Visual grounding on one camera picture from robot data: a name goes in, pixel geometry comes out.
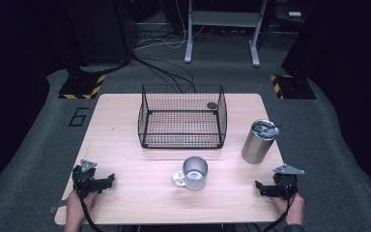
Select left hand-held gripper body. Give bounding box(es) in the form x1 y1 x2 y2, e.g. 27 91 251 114
71 159 110 199

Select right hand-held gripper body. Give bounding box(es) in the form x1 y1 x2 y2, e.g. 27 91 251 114
271 163 305 199

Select steel tumbler with lid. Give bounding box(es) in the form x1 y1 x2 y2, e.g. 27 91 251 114
241 118 280 165

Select silver mug with white handle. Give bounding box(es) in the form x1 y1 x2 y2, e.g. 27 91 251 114
171 156 210 191

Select black wire mesh basket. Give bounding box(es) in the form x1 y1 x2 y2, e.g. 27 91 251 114
137 83 228 150

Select person's left hand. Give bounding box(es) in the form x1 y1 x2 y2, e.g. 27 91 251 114
65 188 98 226

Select person's right hand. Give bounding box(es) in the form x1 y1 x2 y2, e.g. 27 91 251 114
271 192 305 226

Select grey tape strip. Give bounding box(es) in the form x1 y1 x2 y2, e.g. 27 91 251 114
47 199 68 215

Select black base with hazard stripes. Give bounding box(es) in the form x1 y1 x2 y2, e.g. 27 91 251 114
58 74 106 101
270 74 317 101

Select dark cabinet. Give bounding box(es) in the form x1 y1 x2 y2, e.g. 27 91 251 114
63 0 133 66

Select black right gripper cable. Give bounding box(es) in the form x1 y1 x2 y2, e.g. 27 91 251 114
262 192 297 232

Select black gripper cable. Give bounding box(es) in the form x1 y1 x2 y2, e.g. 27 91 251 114
73 182 104 232
262 192 297 232

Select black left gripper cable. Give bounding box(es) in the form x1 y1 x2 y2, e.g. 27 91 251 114
73 182 104 232

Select black floor cable bundle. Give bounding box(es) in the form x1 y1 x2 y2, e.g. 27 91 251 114
131 53 197 94

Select white floor cables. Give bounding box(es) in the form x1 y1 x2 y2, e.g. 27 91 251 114
134 0 207 51

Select white metal stand frame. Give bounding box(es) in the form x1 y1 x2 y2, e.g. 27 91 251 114
184 0 269 68

